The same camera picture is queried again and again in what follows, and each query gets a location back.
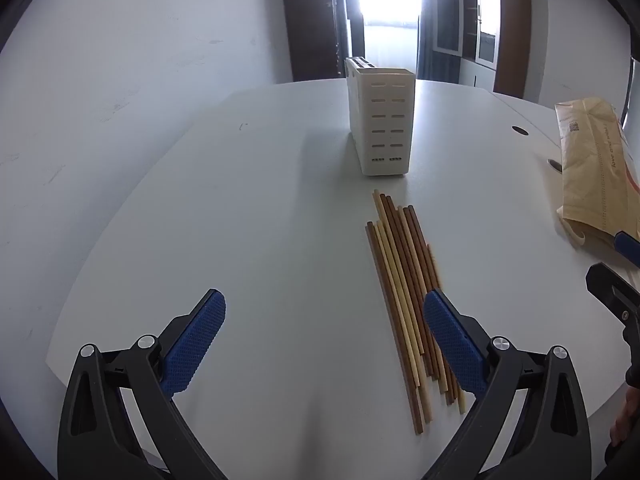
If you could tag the pile of wooden chopsticks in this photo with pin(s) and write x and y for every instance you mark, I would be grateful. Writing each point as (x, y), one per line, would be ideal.
(400, 270)

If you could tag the brown glass-door cabinet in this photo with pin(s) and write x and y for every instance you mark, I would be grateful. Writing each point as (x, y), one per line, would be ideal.
(492, 30)

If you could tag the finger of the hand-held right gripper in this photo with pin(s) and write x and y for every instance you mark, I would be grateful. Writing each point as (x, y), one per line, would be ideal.
(612, 290)
(629, 245)

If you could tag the dark blue curtain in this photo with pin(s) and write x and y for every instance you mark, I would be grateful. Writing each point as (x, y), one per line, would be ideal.
(440, 30)

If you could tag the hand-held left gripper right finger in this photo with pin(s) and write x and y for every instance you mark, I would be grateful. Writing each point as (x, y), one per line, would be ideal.
(452, 342)

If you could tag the white slotted utensil holder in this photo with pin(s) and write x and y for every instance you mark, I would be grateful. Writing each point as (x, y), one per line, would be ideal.
(382, 125)

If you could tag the dark wooden cabinet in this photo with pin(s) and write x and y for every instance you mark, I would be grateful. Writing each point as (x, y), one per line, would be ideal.
(312, 15)

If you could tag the person's right hand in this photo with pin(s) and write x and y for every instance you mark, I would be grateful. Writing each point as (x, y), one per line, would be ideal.
(625, 415)

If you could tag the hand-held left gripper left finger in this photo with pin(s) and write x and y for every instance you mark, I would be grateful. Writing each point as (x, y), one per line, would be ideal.
(200, 340)

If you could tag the tan padded envelope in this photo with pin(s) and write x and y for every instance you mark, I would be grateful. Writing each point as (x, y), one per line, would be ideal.
(595, 170)

